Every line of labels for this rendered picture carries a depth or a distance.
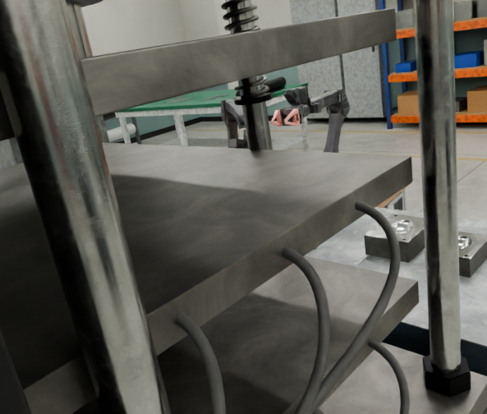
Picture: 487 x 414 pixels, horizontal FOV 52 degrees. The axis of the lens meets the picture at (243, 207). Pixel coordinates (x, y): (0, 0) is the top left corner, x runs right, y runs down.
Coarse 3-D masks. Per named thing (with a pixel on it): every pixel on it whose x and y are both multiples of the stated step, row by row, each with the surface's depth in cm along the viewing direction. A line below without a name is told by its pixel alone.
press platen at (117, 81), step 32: (256, 32) 57; (288, 32) 61; (320, 32) 65; (352, 32) 71; (384, 32) 77; (96, 64) 43; (128, 64) 45; (160, 64) 48; (192, 64) 50; (224, 64) 54; (256, 64) 57; (288, 64) 61; (0, 96) 38; (96, 96) 43; (128, 96) 46; (160, 96) 48; (0, 128) 38
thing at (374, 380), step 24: (384, 360) 115; (408, 360) 113; (360, 384) 108; (384, 384) 107; (408, 384) 106; (480, 384) 103; (336, 408) 103; (360, 408) 102; (384, 408) 101; (432, 408) 99; (456, 408) 98; (480, 408) 101
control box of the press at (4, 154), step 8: (0, 144) 161; (8, 144) 156; (16, 144) 157; (0, 152) 163; (8, 152) 158; (16, 152) 157; (0, 160) 166; (8, 160) 161; (16, 160) 157; (0, 168) 169
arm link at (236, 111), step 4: (224, 100) 248; (228, 100) 248; (232, 100) 247; (224, 104) 249; (228, 104) 246; (232, 104) 243; (224, 108) 250; (228, 108) 247; (232, 108) 241; (236, 108) 238; (240, 108) 237; (224, 112) 251; (232, 112) 242; (236, 112) 235; (240, 112) 233; (224, 116) 252; (236, 116) 235; (240, 116) 230; (224, 120) 254; (244, 124) 232
